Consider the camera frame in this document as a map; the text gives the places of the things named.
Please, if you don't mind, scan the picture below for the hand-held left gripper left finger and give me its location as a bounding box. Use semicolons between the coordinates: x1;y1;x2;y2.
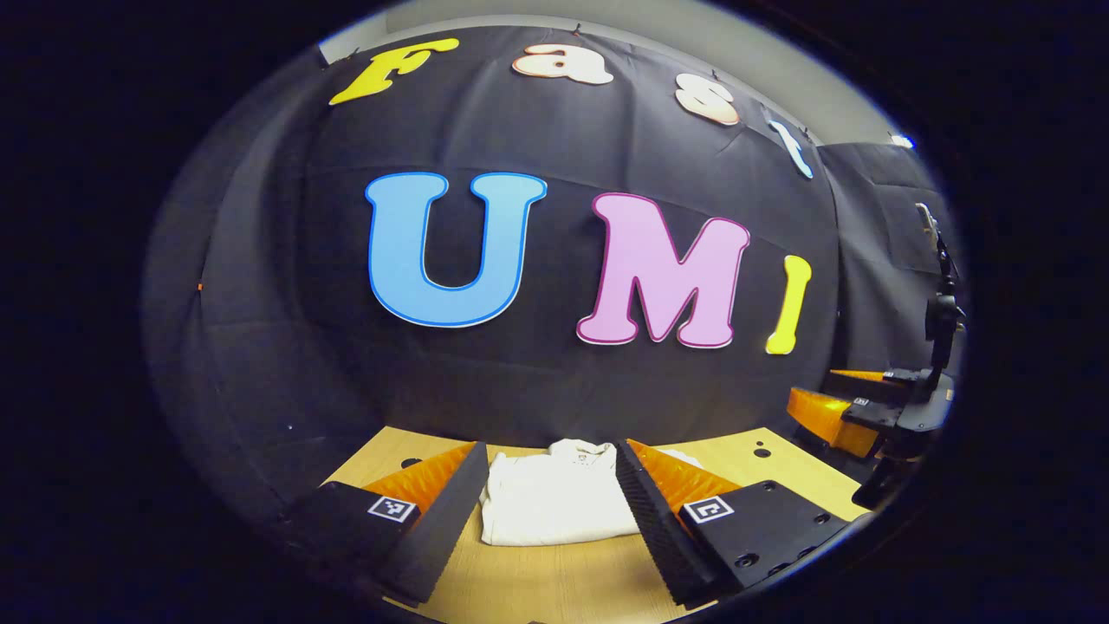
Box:
282;441;490;608

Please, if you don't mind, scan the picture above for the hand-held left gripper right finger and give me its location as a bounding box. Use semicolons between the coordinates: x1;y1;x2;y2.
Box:
613;439;854;609

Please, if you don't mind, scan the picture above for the cream button shirt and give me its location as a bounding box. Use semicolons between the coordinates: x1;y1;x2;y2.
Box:
479;438;704;547

